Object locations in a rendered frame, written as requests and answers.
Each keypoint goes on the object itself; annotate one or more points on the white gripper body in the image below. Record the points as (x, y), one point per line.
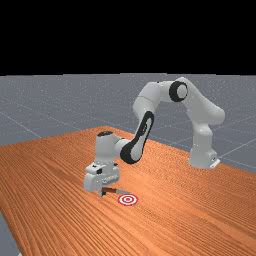
(100, 176)

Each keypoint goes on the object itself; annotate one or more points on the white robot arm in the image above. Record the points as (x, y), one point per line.
(200, 110)

